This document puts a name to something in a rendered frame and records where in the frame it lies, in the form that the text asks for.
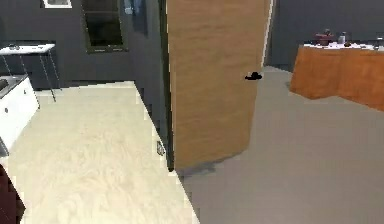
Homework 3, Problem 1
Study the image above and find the white cabinet with dark top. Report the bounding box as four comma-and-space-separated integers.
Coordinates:
0, 74, 41, 158

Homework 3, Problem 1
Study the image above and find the orange wooden counter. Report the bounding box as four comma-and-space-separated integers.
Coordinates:
289, 43, 384, 112

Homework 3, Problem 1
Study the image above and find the white table with thin legs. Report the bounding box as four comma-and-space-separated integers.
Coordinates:
0, 43, 62, 103

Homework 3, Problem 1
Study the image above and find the black door handle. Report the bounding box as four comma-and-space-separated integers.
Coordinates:
244, 71, 263, 81

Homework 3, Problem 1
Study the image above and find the white framed picture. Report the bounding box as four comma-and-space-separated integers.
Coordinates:
41, 0, 73, 9

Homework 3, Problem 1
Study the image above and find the dark red pot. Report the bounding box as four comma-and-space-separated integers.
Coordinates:
313, 29, 335, 47

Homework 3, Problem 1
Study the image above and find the dark maroon furniture corner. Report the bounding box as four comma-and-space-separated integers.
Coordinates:
0, 164, 27, 224

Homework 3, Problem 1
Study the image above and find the light wooden room door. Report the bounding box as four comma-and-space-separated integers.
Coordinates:
166, 0, 275, 170

